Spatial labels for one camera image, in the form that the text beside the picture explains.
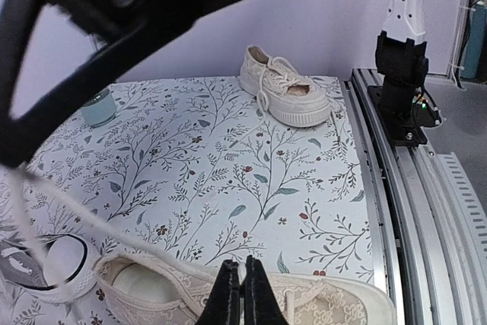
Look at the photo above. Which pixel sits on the beige sneaker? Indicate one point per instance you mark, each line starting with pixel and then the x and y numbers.
pixel 148 286
pixel 292 99

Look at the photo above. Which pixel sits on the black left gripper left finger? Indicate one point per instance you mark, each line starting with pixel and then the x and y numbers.
pixel 223 304

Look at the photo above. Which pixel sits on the floral patterned table mat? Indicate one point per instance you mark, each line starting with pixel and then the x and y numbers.
pixel 191 166

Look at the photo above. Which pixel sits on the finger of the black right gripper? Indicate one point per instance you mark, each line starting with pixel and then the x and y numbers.
pixel 22 136

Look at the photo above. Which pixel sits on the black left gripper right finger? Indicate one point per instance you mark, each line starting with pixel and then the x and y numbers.
pixel 260 306

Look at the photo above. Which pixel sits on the aluminium front rail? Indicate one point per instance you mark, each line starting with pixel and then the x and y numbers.
pixel 428 227

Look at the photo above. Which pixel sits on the grey sneaker with white laces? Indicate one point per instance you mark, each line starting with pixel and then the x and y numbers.
pixel 70 254

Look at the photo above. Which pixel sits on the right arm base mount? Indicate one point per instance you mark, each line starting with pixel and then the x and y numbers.
pixel 402 102

